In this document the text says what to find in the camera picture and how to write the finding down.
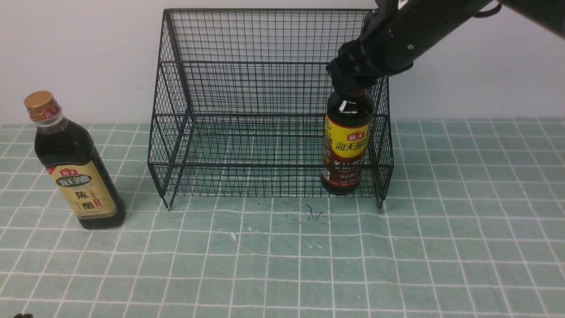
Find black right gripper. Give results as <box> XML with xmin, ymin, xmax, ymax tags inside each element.
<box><xmin>326</xmin><ymin>0</ymin><xmax>424</xmax><ymax>94</ymax></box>

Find soy sauce bottle yellow label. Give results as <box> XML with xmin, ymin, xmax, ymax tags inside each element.
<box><xmin>320</xmin><ymin>89</ymin><xmax>375</xmax><ymax>196</ymax></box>

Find vinegar bottle with beige label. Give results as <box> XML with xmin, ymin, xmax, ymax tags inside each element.
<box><xmin>24</xmin><ymin>91</ymin><xmax>126</xmax><ymax>230</ymax></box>

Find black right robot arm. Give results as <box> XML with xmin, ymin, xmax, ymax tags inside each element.
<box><xmin>326</xmin><ymin>0</ymin><xmax>565</xmax><ymax>95</ymax></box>

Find green checkered tablecloth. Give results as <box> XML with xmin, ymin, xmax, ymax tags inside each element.
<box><xmin>0</xmin><ymin>118</ymin><xmax>565</xmax><ymax>318</ymax></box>

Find black wire mesh shelf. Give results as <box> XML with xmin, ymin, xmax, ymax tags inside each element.
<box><xmin>147</xmin><ymin>8</ymin><xmax>370</xmax><ymax>208</ymax></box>

